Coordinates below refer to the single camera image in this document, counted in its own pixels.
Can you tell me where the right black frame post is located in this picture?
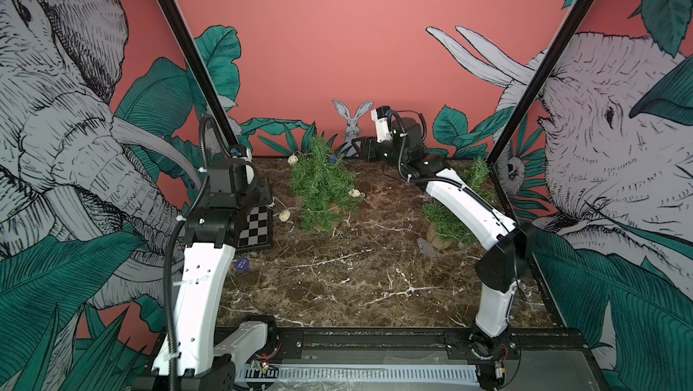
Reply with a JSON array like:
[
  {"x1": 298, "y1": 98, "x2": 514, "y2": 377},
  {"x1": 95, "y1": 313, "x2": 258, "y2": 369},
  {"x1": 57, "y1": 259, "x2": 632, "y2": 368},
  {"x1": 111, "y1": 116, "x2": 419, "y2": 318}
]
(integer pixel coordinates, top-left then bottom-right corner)
[{"x1": 487, "y1": 0, "x2": 595, "y2": 167}]

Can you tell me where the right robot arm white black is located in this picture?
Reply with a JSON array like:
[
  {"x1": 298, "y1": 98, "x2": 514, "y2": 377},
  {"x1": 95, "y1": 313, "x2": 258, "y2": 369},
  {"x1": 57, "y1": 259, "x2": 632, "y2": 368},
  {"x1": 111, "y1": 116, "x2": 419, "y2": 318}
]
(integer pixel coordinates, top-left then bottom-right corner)
[{"x1": 352, "y1": 106, "x2": 527, "y2": 360}]

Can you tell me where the black white checkerboard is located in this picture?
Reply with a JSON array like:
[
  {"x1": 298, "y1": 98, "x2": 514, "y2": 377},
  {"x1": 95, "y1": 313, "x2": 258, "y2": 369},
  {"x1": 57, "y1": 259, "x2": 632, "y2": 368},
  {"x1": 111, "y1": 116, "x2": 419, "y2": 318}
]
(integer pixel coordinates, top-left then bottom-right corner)
[{"x1": 237, "y1": 206, "x2": 273, "y2": 252}]

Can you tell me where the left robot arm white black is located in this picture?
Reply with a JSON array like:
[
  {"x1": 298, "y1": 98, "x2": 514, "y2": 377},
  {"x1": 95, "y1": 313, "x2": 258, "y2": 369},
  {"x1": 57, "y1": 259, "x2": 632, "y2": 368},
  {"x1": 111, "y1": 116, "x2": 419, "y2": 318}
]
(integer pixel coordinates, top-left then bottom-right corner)
[{"x1": 132, "y1": 145, "x2": 273, "y2": 390}]

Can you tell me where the rattan ball string light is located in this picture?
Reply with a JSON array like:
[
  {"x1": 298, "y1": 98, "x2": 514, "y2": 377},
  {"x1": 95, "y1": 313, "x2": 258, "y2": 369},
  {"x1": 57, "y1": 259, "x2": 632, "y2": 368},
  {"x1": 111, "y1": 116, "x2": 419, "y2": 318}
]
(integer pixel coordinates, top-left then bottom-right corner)
[{"x1": 277, "y1": 152, "x2": 364, "y2": 224}]

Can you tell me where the white slotted cable duct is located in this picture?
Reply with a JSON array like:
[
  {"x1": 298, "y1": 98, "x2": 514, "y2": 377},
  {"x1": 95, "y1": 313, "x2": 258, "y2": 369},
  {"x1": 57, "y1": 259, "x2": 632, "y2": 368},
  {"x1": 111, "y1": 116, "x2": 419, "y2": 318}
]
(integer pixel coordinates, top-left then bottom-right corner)
[{"x1": 236, "y1": 364, "x2": 478, "y2": 386}]

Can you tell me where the left black frame post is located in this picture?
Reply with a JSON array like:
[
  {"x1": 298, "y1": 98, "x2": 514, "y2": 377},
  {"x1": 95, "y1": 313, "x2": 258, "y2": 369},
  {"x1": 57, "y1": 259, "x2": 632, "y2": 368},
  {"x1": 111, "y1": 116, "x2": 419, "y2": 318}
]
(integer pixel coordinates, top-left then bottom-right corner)
[{"x1": 157, "y1": 0, "x2": 247, "y2": 151}]

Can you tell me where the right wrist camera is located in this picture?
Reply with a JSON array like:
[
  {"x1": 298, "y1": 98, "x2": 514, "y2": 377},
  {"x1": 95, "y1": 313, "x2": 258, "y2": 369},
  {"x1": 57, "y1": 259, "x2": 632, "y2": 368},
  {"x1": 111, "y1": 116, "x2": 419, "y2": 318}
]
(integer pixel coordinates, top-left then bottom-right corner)
[{"x1": 371, "y1": 106, "x2": 392, "y2": 143}]

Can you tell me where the purple poker chip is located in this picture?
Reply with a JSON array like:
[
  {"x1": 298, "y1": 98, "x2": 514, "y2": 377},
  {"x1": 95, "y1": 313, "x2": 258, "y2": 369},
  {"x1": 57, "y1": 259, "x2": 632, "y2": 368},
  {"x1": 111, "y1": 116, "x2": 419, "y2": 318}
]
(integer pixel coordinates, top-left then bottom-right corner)
[{"x1": 234, "y1": 257, "x2": 250, "y2": 273}]

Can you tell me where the green christmas tree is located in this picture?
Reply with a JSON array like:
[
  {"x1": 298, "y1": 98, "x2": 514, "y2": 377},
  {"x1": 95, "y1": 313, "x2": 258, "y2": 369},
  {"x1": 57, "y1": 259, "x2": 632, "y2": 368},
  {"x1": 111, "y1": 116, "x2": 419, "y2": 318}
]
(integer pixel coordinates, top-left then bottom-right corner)
[
  {"x1": 286, "y1": 135, "x2": 364, "y2": 232},
  {"x1": 420, "y1": 157, "x2": 496, "y2": 246}
]

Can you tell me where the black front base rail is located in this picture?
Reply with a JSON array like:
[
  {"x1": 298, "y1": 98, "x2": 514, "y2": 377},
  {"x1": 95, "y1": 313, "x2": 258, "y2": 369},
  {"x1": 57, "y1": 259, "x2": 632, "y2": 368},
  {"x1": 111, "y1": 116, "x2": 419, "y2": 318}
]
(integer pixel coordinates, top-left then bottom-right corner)
[{"x1": 215, "y1": 327, "x2": 597, "y2": 362}]

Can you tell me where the black frame post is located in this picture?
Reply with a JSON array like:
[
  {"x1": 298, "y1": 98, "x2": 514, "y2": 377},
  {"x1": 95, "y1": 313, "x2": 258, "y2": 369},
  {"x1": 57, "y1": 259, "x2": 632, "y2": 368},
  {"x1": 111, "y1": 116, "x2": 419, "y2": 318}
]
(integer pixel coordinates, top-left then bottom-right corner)
[
  {"x1": 157, "y1": 0, "x2": 247, "y2": 151},
  {"x1": 487, "y1": 0, "x2": 595, "y2": 167}
]

